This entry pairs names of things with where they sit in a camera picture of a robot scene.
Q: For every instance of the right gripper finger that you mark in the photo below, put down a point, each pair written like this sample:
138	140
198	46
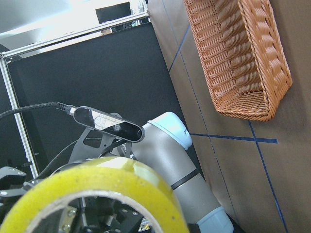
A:
193	228

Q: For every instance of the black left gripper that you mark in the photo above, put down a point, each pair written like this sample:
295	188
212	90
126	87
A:
81	215

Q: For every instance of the yellow tape roll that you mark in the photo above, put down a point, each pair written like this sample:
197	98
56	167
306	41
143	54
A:
129	181

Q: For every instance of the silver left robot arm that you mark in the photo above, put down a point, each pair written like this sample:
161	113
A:
164	149

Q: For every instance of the brown wicker basket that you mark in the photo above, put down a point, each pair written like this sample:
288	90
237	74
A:
241	55

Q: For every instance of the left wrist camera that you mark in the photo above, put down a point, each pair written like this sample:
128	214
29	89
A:
109	124

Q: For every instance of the aluminium cage frame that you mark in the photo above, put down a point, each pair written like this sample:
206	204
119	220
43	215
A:
41	45

